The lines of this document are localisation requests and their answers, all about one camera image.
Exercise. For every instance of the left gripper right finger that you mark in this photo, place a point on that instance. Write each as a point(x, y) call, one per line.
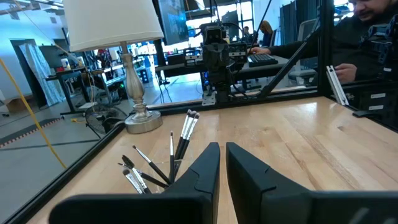
point(273, 205)

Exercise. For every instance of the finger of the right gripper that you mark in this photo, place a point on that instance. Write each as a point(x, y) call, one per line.
point(223, 69)
point(215, 69)

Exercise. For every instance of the grey office chair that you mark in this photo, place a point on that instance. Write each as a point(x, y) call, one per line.
point(306, 31)

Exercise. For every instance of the silver lamp white shade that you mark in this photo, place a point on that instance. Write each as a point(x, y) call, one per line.
point(109, 25)

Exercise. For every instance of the black case white labels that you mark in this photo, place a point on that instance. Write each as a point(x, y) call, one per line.
point(360, 102)

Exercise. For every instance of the black aluminium table frame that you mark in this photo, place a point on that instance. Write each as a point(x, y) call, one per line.
point(325, 46)

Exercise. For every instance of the brown cardboard box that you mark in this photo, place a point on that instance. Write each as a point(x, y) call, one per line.
point(18, 105)

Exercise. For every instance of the silver aluminium extrusion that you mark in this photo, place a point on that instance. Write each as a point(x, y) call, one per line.
point(337, 85)

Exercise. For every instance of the dark computer monitor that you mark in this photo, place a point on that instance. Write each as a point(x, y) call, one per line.
point(174, 21)

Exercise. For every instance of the person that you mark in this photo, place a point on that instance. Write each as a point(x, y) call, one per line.
point(266, 34)
point(246, 32)
point(351, 37)

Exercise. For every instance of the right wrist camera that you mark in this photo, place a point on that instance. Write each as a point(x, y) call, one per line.
point(214, 35)

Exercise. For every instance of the grey patterned sheet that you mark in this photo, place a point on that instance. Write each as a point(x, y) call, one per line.
point(40, 74)

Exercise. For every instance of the black makeup brush fluffy head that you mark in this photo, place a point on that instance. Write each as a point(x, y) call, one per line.
point(128, 161)

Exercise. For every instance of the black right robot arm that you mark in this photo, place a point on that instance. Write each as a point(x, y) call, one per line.
point(222, 90)

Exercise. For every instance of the black metal mechanism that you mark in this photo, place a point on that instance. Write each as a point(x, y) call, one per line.
point(381, 40)

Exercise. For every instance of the clear acrylic three-compartment organizer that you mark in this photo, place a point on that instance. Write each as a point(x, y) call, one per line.
point(160, 168)

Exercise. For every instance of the grey desk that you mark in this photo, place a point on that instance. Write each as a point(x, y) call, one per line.
point(270, 70)

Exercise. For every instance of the black keyboard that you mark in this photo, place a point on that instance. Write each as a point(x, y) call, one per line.
point(262, 60)

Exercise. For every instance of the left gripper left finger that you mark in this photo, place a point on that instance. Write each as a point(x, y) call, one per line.
point(174, 208)

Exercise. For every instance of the dark work table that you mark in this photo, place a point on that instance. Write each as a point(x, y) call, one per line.
point(70, 81)

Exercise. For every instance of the person's hand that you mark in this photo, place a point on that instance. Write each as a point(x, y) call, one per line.
point(345, 73)
point(259, 50)

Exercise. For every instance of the white bottle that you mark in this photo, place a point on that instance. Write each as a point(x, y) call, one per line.
point(65, 64)

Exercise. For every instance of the dark curtain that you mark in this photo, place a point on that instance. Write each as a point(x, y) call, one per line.
point(289, 25)

